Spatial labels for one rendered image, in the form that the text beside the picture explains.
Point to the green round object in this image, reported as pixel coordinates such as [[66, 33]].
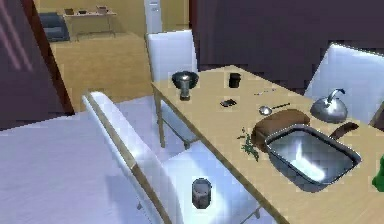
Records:
[[379, 180]]

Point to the square metal pan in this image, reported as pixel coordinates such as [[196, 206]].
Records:
[[310, 156]]

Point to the white door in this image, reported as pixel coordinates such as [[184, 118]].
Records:
[[152, 16]]

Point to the light wooden side table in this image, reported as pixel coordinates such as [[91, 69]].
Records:
[[90, 15]]

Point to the dark brown chair back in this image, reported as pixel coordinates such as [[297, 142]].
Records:
[[378, 116]]

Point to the small dark bowl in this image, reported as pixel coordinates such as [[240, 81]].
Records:
[[82, 12]]

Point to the light wooden dining table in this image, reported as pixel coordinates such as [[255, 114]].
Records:
[[213, 133]]

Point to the grey glass jar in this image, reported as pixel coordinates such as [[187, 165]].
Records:
[[201, 193]]

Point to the thin grey utensil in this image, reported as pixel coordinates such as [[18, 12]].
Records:
[[265, 91]]

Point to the small black flat object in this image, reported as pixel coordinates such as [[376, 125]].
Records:
[[228, 102]]

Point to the black cup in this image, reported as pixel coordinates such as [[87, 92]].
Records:
[[234, 80]]

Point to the white dining chair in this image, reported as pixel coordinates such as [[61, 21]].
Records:
[[150, 180], [353, 76], [171, 50]]

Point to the green herb sprig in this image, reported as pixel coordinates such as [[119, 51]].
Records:
[[249, 146]]

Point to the brown bread loaf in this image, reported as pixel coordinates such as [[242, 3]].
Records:
[[280, 122]]

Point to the dark grey sofa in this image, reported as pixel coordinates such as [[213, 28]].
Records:
[[55, 28]]

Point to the silver kettle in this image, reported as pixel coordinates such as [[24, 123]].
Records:
[[328, 108]]

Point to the dark metal goblet bowl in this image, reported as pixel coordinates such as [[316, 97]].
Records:
[[185, 81]]

